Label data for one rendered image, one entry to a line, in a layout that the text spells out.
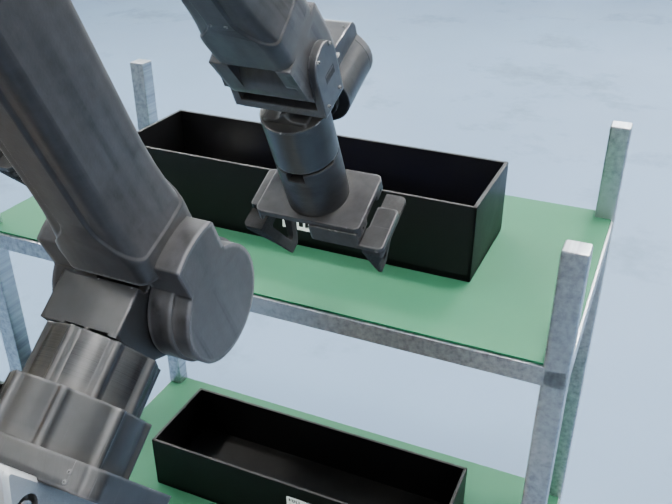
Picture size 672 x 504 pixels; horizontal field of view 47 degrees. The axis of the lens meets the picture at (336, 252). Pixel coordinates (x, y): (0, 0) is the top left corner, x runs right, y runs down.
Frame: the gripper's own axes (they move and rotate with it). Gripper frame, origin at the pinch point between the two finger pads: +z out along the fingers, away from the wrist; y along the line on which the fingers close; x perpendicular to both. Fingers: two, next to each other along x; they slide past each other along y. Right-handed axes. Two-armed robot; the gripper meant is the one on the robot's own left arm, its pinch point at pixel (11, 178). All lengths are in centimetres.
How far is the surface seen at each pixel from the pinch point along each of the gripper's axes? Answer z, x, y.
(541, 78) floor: 305, -361, 16
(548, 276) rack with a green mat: 30, -23, -60
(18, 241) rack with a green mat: 21.5, -2.7, 15.0
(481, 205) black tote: 19, -24, -50
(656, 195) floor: 231, -214, -70
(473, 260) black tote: 25, -19, -50
